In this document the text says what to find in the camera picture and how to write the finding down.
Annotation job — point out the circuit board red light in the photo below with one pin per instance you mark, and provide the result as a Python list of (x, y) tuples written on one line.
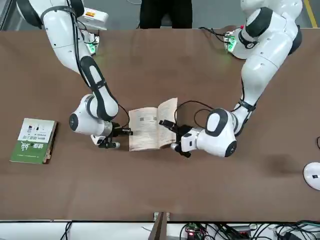
[(192, 230)]

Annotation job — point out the white and blue paperback book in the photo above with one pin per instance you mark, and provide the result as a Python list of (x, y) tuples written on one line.
[(145, 125)]

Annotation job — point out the person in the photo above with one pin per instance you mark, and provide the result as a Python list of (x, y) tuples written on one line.
[(165, 12)]

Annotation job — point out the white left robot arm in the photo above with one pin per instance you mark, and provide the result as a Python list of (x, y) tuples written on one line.
[(265, 50)]

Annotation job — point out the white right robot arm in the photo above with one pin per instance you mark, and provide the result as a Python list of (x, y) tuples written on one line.
[(65, 37)]

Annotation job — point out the green and white book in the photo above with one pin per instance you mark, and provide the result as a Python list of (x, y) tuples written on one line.
[(32, 147)]

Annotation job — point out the white box yellow label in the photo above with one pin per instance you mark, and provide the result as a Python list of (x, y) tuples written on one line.
[(96, 17)]

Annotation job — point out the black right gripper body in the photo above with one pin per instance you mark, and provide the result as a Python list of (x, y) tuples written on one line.
[(117, 129)]

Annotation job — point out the white round base stand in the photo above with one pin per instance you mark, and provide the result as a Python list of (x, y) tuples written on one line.
[(312, 175)]

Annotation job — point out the aluminium frame rail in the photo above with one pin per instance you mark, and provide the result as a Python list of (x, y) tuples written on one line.
[(158, 230)]

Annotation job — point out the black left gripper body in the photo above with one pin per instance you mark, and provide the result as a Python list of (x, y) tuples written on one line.
[(183, 131)]

